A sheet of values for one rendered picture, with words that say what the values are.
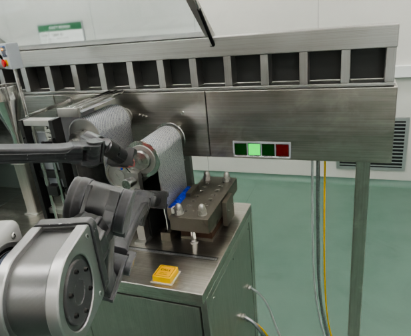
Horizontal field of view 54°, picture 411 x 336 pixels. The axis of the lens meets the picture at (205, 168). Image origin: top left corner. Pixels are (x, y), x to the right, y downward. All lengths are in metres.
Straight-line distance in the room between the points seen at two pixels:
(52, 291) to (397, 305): 2.48
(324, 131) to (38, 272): 1.34
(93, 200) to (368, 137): 1.22
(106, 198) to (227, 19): 3.53
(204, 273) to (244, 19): 2.99
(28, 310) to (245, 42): 1.34
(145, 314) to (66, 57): 1.21
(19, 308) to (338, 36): 1.37
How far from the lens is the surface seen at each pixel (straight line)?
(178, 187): 1.73
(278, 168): 4.32
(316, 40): 1.61
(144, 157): 1.53
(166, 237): 1.66
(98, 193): 0.68
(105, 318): 1.72
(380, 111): 1.65
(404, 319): 2.73
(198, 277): 1.45
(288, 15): 3.97
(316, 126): 1.67
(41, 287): 0.51
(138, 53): 1.84
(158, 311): 1.55
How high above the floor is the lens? 1.76
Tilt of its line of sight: 22 degrees down
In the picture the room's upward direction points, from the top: 6 degrees counter-clockwise
